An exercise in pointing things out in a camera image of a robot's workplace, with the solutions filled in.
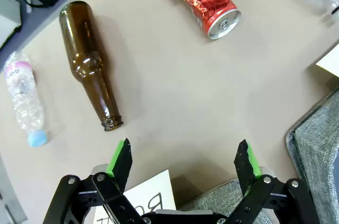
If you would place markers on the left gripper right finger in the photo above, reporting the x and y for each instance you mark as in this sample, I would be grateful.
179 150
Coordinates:
246 165

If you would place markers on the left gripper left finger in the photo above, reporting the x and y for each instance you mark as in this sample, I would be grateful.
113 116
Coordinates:
121 165

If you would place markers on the brown glass bottle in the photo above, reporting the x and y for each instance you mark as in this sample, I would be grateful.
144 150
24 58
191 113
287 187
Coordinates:
84 57

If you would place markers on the small pink-label plastic bottle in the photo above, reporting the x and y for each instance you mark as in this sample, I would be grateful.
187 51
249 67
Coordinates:
25 97

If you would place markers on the white label on bottle basket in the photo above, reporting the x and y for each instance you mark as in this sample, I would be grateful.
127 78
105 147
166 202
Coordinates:
153 192

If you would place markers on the grey fabric bottle basket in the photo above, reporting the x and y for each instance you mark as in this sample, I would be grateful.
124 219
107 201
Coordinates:
219 200

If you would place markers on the grey fabric plastic basket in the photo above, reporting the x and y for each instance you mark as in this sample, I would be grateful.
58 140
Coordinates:
317 139

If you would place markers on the white label on plastic basket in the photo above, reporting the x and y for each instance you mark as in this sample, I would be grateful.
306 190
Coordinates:
329 62

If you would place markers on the white desk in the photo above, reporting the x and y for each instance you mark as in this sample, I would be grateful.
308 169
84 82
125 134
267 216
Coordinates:
8 14

